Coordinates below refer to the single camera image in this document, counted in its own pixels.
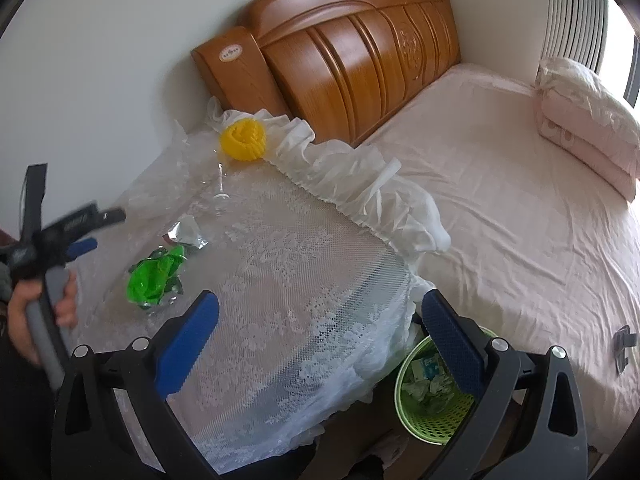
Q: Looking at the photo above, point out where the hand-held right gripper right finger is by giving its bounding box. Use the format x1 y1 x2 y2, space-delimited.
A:
421 288 588 480

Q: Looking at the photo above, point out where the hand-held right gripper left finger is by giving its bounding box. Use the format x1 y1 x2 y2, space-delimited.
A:
51 289 221 480

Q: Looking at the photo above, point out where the green snack wrapper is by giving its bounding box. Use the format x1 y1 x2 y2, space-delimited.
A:
127 245 193 308

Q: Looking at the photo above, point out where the silver foil wrapper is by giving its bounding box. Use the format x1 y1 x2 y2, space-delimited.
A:
165 215 211 253

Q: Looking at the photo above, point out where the green plastic waste basket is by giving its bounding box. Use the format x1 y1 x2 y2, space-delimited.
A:
394 327 501 447

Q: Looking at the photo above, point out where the person's left hand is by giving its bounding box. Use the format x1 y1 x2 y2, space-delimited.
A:
6 270 80 366

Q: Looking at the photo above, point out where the clear stemmed glass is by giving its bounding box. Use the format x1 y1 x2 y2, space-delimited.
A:
210 160 231 213

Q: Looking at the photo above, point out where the lace-covered table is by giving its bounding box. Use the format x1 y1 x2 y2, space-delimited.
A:
75 95 453 476

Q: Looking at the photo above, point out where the bed with pink sheet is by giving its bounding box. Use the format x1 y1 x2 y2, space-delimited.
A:
357 62 640 461

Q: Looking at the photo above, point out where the yellow ball toy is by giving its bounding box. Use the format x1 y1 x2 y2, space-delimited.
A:
219 119 267 162

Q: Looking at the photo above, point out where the small grey clip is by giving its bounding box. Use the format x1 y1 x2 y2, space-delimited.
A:
612 325 638 375

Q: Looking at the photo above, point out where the folded pink quilt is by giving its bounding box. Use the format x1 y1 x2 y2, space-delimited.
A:
535 77 640 198

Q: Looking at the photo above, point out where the carved wooden headboard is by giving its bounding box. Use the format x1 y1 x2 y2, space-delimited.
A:
191 0 462 148

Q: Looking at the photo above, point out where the white ruffled pillow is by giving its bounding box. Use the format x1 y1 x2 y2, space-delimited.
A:
536 57 640 131

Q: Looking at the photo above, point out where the grey pleated curtain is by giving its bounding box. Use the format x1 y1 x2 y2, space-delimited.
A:
541 0 611 73

